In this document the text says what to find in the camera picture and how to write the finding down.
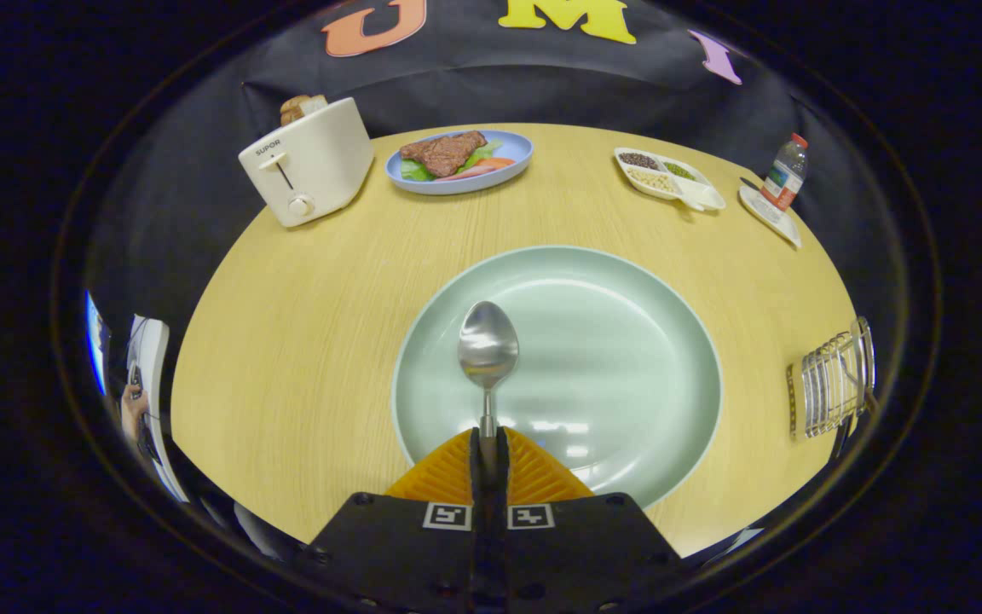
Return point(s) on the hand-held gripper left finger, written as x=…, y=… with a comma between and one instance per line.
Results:
x=478, y=477

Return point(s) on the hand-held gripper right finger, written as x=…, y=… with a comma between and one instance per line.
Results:
x=501, y=477

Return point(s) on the pale green plate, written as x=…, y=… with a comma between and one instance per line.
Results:
x=610, y=358

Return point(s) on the blue plate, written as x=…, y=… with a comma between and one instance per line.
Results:
x=457, y=187

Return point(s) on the green lettuce leaf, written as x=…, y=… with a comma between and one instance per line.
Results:
x=413, y=170

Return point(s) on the red tomato slice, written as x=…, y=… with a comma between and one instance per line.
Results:
x=491, y=164

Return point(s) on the brown steak piece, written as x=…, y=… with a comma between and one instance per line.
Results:
x=448, y=153

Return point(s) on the pale soybean pile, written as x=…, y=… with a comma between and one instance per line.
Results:
x=653, y=180

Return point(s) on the white divided dish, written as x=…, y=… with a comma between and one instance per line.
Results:
x=704, y=198

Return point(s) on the dark peppercorn pile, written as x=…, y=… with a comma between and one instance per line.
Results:
x=638, y=159

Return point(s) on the white side table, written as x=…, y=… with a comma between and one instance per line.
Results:
x=154, y=350

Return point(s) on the white toaster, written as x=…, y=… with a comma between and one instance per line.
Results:
x=320, y=162

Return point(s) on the green bean pile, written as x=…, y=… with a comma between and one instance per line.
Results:
x=678, y=170

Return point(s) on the white square coaster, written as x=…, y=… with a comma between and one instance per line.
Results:
x=768, y=217

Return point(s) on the computer monitor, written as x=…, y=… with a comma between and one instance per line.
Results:
x=97, y=341

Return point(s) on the toasted bread slice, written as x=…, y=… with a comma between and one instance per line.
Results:
x=295, y=109

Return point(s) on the clear red-capped water bottle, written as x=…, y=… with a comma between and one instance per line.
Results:
x=785, y=175

